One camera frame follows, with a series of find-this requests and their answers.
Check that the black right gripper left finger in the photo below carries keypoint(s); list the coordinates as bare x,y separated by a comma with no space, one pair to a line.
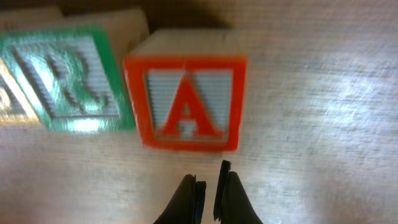
187,203

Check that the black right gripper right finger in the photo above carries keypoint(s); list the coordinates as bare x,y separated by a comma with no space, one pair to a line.
232,205

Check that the red A block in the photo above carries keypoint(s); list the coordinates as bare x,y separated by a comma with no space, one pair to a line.
187,89

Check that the green R block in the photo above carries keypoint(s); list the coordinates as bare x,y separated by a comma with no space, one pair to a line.
71,70

